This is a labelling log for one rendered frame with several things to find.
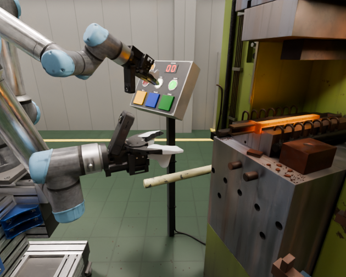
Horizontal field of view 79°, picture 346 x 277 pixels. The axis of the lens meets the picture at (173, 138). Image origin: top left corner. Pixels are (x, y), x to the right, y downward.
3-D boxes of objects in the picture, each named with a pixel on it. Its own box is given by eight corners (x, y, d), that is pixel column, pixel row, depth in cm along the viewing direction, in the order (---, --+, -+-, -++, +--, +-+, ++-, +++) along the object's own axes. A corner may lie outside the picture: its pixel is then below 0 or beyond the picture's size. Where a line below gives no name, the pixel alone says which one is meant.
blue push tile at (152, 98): (154, 107, 107) (159, 94, 107) (144, 105, 112) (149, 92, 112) (156, 109, 108) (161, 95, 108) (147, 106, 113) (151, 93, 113)
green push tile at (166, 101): (168, 110, 101) (174, 96, 101) (157, 108, 105) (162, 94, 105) (170, 112, 102) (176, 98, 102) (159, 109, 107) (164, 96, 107)
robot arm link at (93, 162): (81, 140, 54) (81, 153, 47) (99, 138, 56) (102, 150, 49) (85, 166, 57) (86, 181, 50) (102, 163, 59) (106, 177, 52)
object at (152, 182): (145, 191, 105) (145, 182, 103) (143, 186, 109) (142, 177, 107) (219, 173, 120) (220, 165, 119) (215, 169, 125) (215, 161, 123)
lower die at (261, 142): (268, 157, 68) (273, 132, 65) (230, 137, 85) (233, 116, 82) (349, 139, 83) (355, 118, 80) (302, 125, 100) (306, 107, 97)
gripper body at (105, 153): (144, 160, 64) (102, 167, 59) (142, 133, 60) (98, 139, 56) (151, 171, 57) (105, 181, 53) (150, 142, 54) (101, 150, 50)
